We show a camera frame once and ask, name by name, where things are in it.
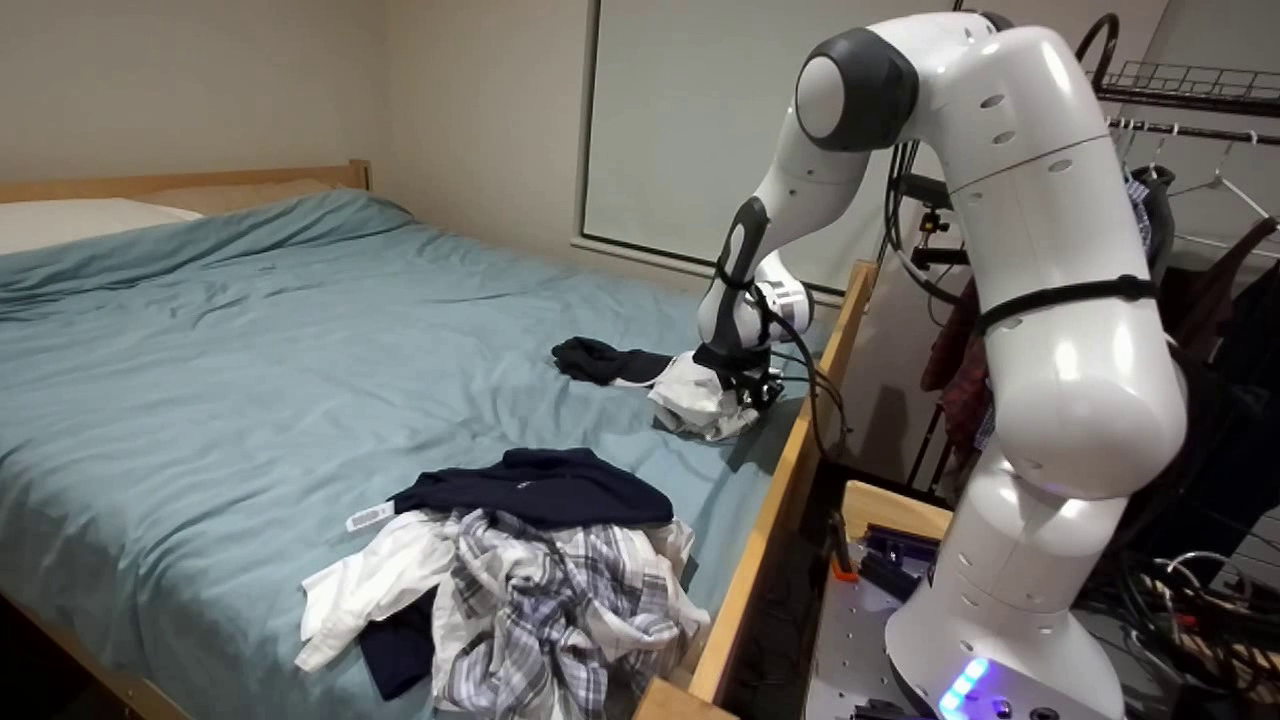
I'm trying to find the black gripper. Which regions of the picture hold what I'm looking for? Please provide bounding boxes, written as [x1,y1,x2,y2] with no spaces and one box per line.
[693,335,787,417]

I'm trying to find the white garment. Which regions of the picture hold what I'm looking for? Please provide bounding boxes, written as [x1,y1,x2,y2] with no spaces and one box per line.
[643,347,764,445]

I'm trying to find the navy t-shirt with white print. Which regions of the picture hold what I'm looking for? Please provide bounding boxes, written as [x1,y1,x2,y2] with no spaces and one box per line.
[390,445,677,532]

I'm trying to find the dark hanging clothes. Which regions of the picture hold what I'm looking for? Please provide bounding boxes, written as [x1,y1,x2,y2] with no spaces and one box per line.
[1144,166,1280,554]

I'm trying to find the black garment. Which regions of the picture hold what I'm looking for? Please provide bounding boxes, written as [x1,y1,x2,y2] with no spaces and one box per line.
[550,332,677,391]

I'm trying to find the small wooden crate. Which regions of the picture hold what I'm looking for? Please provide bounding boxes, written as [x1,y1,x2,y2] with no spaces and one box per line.
[836,476,961,613]

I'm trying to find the red hanging cloth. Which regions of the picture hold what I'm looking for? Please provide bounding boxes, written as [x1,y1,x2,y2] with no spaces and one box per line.
[917,281,1001,452]

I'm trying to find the plaid checked shirt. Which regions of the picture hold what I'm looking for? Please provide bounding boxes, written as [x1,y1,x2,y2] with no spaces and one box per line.
[428,510,718,720]

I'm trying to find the cream white cloth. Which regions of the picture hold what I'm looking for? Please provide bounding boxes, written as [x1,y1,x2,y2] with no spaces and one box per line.
[293,505,461,676]

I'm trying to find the small navy cloth piece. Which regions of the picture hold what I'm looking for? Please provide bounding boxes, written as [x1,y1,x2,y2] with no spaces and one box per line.
[352,593,446,705]

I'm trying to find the white pillow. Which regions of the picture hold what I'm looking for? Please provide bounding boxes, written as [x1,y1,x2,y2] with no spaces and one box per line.
[0,198,210,259]

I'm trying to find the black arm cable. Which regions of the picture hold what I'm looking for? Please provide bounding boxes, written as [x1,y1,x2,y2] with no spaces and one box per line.
[713,198,854,461]

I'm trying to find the black camera on stand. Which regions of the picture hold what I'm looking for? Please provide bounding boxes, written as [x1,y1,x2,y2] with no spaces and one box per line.
[888,170,981,276]

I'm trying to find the tangled cable bundle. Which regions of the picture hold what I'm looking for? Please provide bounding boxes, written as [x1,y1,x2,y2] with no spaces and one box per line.
[1115,546,1280,701]

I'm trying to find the wire clothes rack shelf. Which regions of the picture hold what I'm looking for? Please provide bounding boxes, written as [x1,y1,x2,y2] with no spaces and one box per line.
[1077,10,1280,120]

